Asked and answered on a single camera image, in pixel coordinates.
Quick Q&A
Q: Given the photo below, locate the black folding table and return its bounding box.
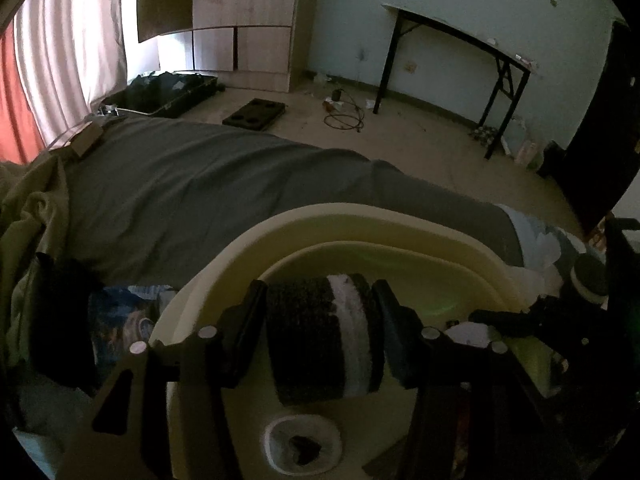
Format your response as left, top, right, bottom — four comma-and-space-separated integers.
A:
374, 4, 538, 161

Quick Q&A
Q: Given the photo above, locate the cream plastic basin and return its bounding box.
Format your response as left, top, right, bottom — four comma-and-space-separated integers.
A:
150, 203, 566, 480

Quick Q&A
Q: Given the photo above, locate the black and white sock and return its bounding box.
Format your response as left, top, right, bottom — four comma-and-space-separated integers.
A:
265, 274, 386, 407

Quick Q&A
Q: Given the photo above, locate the blue white printed blanket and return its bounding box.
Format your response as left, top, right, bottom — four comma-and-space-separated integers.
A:
15, 204, 606, 480

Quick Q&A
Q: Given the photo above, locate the open black suitcase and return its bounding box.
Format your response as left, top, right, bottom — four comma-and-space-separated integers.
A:
102, 72, 221, 120

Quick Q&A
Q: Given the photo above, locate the wooden wardrobe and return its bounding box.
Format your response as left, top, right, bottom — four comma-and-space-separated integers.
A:
137, 0, 306, 93

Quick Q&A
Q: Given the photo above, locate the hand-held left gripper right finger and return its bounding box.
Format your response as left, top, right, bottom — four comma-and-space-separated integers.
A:
374, 280, 566, 480

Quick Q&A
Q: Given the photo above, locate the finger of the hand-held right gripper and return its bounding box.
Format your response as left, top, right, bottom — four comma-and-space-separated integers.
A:
469, 294, 571, 361

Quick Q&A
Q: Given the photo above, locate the small cardboard box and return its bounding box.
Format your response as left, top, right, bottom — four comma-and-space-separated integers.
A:
69, 122, 105, 157

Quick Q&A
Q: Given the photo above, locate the grey bed sheet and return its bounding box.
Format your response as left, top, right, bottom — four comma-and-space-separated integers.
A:
37, 117, 526, 291

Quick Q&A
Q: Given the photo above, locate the red curtain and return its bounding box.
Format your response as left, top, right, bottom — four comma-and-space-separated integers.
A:
0, 25, 46, 166

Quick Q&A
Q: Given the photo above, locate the cluster of small cans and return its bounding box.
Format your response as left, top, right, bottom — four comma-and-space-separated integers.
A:
469, 126, 499, 147

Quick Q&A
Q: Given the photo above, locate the white curtain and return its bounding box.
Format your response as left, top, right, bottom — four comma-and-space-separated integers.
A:
15, 0, 131, 146

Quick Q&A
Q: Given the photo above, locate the white sock in basin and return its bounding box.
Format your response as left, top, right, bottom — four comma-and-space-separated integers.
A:
260, 410, 343, 477

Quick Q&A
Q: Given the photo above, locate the black floor cable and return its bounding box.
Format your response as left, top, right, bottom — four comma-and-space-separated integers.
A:
322, 87, 368, 135

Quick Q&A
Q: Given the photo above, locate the olive green blanket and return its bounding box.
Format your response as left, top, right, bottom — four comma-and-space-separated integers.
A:
0, 150, 71, 376

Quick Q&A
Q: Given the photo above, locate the black cloth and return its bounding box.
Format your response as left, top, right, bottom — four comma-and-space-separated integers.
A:
32, 255, 106, 396

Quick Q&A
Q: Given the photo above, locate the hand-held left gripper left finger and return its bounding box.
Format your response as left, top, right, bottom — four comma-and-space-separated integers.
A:
57, 280, 267, 480

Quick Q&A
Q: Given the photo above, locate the black foam tray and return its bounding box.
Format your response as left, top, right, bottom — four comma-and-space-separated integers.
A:
221, 98, 289, 132

